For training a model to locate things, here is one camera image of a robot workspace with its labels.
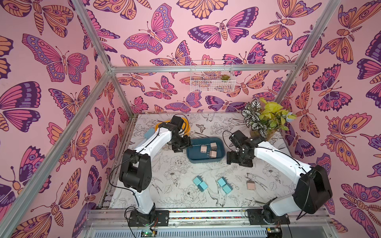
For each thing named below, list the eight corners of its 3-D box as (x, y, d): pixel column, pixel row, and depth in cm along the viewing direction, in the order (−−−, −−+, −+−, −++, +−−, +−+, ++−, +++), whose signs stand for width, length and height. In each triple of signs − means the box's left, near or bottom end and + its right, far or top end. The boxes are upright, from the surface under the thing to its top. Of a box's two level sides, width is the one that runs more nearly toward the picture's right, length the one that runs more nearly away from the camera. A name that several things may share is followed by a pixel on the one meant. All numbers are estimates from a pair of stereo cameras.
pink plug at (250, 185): (247, 190, 84) (248, 189, 83) (245, 181, 87) (246, 180, 86) (255, 190, 84) (256, 189, 83) (253, 181, 87) (254, 180, 86)
